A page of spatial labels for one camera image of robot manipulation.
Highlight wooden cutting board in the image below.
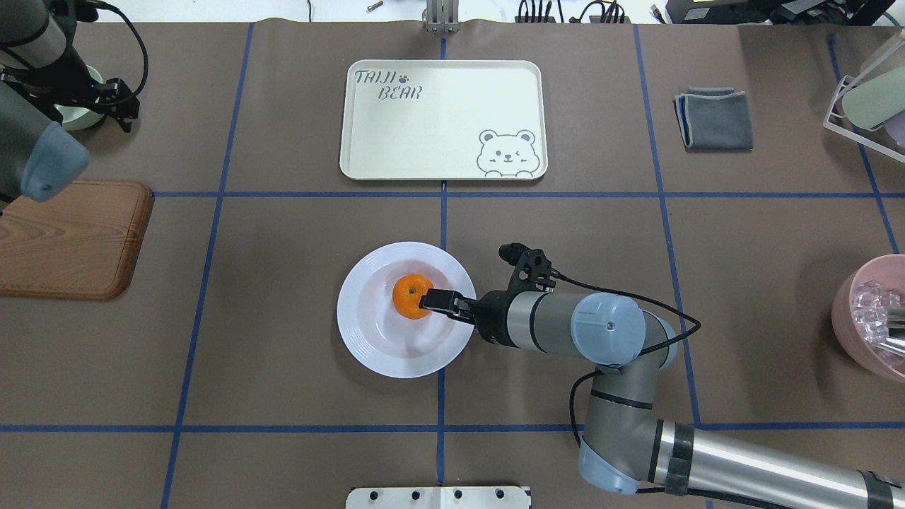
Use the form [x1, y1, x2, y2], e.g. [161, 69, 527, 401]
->
[1, 180, 154, 300]

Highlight orange fruit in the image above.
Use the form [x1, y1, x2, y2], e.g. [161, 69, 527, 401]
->
[392, 273, 434, 321]

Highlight green cup on rack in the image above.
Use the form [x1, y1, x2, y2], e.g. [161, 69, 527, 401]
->
[841, 66, 904, 129]

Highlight grey folded cloth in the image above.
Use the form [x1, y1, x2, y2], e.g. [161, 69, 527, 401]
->
[675, 87, 754, 151]

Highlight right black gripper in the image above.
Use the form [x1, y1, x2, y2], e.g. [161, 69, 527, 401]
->
[418, 288, 511, 347]

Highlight cream bear tray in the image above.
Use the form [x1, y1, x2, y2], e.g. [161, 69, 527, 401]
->
[339, 60, 549, 181]

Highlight pink bowl with ice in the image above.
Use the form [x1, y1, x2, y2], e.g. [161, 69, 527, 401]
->
[831, 254, 904, 384]

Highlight green ceramic bowl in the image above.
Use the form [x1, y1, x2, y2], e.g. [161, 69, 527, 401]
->
[55, 105, 104, 131]

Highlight white round plate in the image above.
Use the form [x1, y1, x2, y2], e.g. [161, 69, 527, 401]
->
[337, 241, 476, 379]

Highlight white mounting plate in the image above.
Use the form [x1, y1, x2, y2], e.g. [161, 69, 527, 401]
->
[345, 486, 533, 508]

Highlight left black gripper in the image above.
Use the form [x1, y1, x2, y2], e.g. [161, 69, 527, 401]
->
[42, 67, 140, 133]

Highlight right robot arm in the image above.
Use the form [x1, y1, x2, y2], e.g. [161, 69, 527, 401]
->
[419, 289, 904, 508]

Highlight grey camera mast bracket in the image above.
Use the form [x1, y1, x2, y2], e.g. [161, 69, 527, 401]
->
[421, 0, 461, 35]

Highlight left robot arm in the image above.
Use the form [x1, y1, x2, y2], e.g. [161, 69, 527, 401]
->
[1, 1, 149, 207]

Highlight white wire cup rack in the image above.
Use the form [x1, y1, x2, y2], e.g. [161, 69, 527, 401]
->
[823, 33, 904, 163]

